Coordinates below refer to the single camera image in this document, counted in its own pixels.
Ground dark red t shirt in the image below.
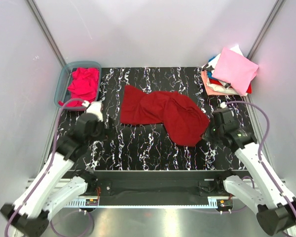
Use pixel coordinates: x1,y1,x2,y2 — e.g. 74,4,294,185
120,85,210,147

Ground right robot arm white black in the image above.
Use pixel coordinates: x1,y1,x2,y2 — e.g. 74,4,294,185
203,108,296,236

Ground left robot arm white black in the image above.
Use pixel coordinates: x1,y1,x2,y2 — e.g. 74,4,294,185
0,113,115,237

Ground magenta pink t shirt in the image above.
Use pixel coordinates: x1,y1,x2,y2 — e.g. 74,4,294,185
58,67,100,108

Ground folded red t shirt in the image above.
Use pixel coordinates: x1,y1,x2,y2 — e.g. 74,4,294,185
209,79,252,94

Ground teal plastic basket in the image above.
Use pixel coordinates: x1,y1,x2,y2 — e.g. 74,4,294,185
54,60,102,111

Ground black marble pattern mat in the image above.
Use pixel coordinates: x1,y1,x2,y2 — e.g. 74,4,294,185
72,67,263,171

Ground folded light pink t shirt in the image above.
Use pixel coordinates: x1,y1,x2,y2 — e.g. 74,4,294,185
212,47,259,96

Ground folded peach t shirt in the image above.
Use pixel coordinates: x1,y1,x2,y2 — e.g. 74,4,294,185
201,71,238,96

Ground black white patterned t shirt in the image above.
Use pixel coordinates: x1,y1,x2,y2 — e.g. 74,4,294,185
202,62,216,73

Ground left orange connector box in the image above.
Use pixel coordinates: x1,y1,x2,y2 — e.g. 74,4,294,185
85,198,99,206

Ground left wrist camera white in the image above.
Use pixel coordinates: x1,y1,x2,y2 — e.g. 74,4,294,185
82,100,104,122

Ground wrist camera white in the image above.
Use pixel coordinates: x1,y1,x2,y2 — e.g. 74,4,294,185
220,102,227,109
82,100,104,122

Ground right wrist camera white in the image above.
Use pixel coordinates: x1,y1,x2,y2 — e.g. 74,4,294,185
220,102,227,109

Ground aluminium frame rail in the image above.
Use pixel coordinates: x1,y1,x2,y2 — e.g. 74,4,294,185
23,179,291,198

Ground left aluminium corner post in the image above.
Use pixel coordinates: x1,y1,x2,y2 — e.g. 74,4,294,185
25,0,66,67

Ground aluminium corner post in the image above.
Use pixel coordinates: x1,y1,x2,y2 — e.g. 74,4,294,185
25,0,66,67
247,0,286,60

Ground right aluminium corner post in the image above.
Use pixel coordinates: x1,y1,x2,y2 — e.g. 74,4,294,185
247,0,286,60

